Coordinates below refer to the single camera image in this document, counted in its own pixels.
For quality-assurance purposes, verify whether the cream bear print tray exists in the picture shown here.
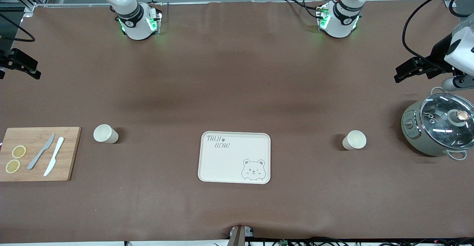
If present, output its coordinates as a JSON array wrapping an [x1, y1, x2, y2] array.
[[198, 131, 271, 185]]

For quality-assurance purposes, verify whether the glass pot lid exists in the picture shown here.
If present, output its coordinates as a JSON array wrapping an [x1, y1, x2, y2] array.
[[420, 93, 474, 145]]

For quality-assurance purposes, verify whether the grey pot with glass lid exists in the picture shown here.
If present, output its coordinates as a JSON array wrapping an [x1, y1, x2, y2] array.
[[401, 87, 474, 161]]

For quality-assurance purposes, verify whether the grey plastic knife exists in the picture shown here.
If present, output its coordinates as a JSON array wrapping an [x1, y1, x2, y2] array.
[[27, 133, 55, 170]]

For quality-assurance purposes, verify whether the white plastic knife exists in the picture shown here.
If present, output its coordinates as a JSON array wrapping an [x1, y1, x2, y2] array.
[[44, 137, 65, 176]]

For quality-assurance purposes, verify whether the bamboo cutting board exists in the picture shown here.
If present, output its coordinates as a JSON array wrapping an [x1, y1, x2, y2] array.
[[0, 127, 82, 182]]

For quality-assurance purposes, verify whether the brown table mat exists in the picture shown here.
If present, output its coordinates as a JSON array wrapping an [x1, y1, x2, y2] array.
[[0, 1, 474, 243]]

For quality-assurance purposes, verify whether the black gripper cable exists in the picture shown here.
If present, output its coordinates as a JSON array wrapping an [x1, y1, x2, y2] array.
[[0, 12, 36, 42], [403, 0, 474, 72]]

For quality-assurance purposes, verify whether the black looped cable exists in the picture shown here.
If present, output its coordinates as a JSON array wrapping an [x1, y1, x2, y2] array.
[[449, 0, 474, 18]]

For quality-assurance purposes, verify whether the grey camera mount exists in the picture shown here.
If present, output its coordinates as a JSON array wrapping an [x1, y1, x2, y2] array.
[[229, 225, 255, 246]]

